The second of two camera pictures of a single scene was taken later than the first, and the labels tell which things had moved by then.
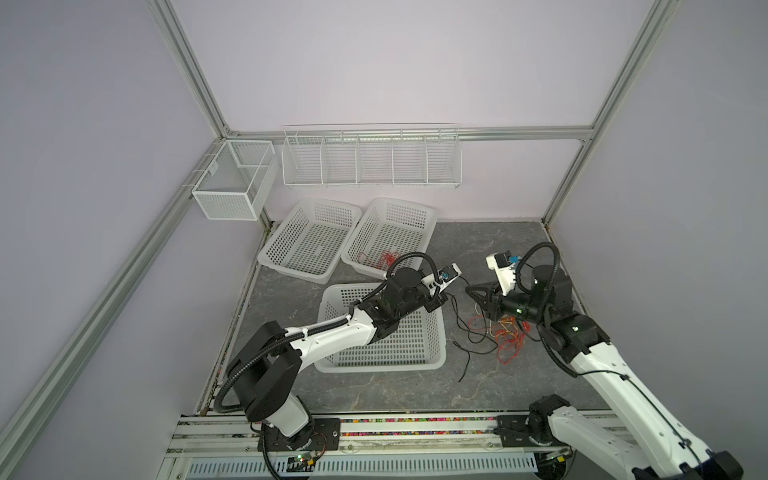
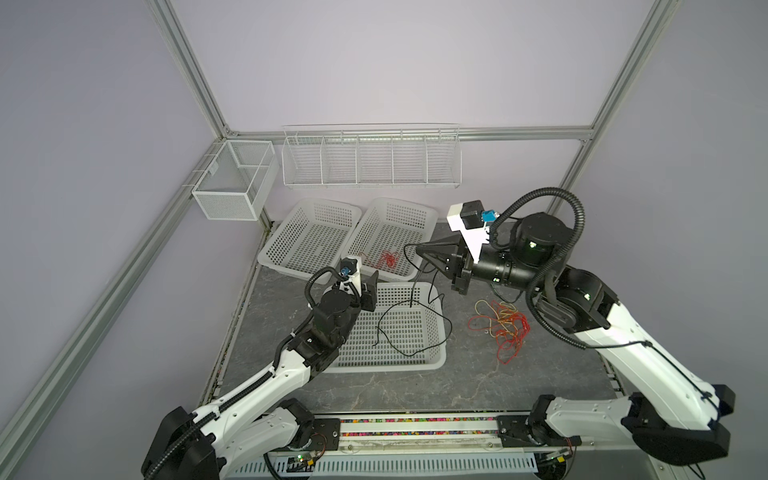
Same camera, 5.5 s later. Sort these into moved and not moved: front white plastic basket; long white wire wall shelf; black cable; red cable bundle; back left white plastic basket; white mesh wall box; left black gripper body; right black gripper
Moved: right black gripper; left black gripper body; black cable
Not moved: back left white plastic basket; white mesh wall box; long white wire wall shelf; red cable bundle; front white plastic basket
